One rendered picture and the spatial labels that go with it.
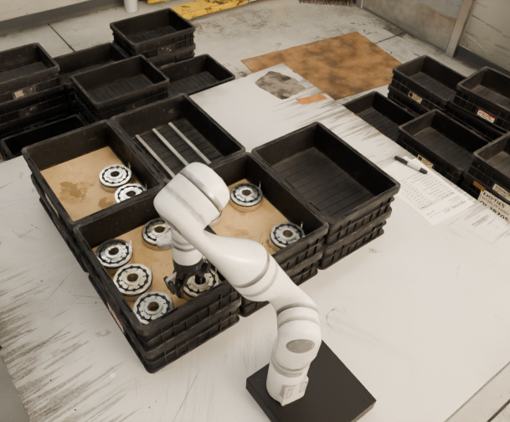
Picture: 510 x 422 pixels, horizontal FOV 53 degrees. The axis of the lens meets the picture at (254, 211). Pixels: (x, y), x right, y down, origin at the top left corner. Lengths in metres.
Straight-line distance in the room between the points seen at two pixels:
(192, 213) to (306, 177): 1.00
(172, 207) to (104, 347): 0.78
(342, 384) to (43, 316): 0.85
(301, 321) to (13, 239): 1.07
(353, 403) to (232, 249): 0.64
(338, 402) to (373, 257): 0.54
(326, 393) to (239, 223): 0.55
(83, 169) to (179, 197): 1.04
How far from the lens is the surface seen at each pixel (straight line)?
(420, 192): 2.00
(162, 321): 1.26
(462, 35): 4.44
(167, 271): 1.47
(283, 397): 1.32
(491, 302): 1.76
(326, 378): 1.40
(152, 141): 1.88
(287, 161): 1.81
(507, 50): 4.28
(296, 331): 1.07
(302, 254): 1.49
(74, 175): 1.79
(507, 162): 2.67
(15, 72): 3.08
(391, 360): 1.53
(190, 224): 0.80
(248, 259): 0.90
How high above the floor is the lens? 1.99
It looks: 46 degrees down
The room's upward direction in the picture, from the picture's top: 4 degrees clockwise
